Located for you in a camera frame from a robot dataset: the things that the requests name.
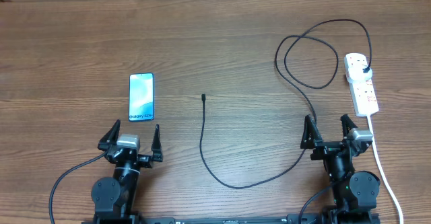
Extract white power strip cord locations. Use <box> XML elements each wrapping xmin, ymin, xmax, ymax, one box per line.
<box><xmin>366</xmin><ymin>114</ymin><xmax>405</xmax><ymax>224</ymax></box>

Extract black USB charging cable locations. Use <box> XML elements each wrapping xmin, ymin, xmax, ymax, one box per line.
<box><xmin>199</xmin><ymin>18</ymin><xmax>373</xmax><ymax>190</ymax></box>

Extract blue Samsung Galaxy smartphone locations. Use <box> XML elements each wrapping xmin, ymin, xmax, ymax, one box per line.
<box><xmin>129</xmin><ymin>73</ymin><xmax>154</xmax><ymax>122</ymax></box>

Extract white charger plug adapter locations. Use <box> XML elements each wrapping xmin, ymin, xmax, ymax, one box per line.
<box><xmin>346</xmin><ymin>67</ymin><xmax>373</xmax><ymax>83</ymax></box>

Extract white power strip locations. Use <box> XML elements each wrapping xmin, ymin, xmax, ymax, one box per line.
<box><xmin>343</xmin><ymin>53</ymin><xmax>379</xmax><ymax>117</ymax></box>

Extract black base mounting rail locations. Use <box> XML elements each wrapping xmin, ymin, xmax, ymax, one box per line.
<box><xmin>81</xmin><ymin>213</ymin><xmax>381</xmax><ymax>224</ymax></box>

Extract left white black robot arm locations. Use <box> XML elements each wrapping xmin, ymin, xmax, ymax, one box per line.
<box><xmin>91</xmin><ymin>120</ymin><xmax>164</xmax><ymax>224</ymax></box>

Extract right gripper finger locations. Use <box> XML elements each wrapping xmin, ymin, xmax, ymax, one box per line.
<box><xmin>340</xmin><ymin>114</ymin><xmax>357</xmax><ymax>137</ymax></box>
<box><xmin>300</xmin><ymin>115</ymin><xmax>323</xmax><ymax>149</ymax></box>

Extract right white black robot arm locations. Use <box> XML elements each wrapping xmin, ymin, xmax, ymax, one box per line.
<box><xmin>298</xmin><ymin>114</ymin><xmax>380</xmax><ymax>223</ymax></box>

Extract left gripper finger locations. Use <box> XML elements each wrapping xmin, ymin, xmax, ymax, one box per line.
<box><xmin>98</xmin><ymin>119</ymin><xmax>121</xmax><ymax>151</ymax></box>
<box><xmin>151</xmin><ymin>124</ymin><xmax>164</xmax><ymax>162</ymax></box>

